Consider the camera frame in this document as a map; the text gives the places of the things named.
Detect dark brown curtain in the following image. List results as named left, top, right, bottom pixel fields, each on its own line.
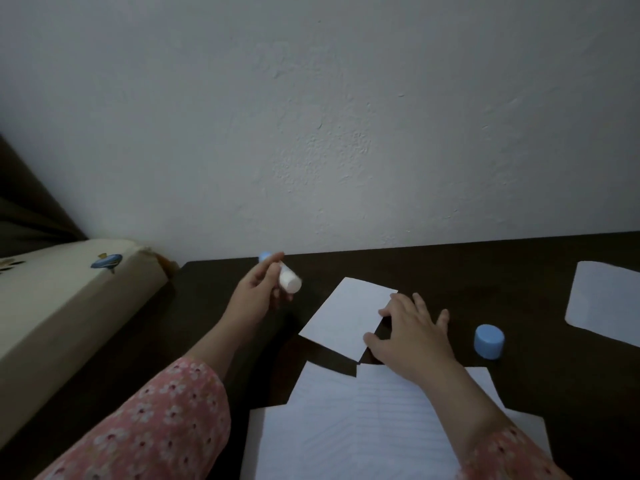
left=0, top=134, right=89, bottom=258

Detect beige mattress with whale print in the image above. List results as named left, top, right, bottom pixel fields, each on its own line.
left=0, top=239, right=169, bottom=448

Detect person's right forearm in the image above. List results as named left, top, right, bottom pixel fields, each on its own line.
left=419, top=362, right=571, bottom=480

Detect person's left forearm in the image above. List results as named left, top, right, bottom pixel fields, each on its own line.
left=35, top=317, right=251, bottom=480

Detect person's left hand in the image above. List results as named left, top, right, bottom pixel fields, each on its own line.
left=219, top=252, right=295, bottom=338

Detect white panda print glue stick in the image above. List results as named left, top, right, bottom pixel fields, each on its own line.
left=258, top=252, right=303, bottom=295

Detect person's right hand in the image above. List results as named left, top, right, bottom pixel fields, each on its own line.
left=363, top=293, right=459, bottom=388

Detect white paper sheets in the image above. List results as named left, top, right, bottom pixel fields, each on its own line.
left=565, top=261, right=640, bottom=348

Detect blue glue stick cap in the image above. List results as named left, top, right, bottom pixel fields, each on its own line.
left=473, top=324, right=506, bottom=361

